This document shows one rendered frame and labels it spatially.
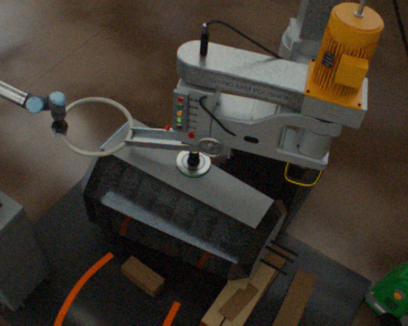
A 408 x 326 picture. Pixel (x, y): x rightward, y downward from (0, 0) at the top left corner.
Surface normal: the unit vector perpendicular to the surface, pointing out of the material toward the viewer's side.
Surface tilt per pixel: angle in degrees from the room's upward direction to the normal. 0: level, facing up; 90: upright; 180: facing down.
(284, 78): 0
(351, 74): 90
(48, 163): 0
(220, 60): 0
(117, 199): 45
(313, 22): 90
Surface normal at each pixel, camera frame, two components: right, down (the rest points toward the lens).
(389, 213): 0.07, -0.64
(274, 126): -0.26, 0.73
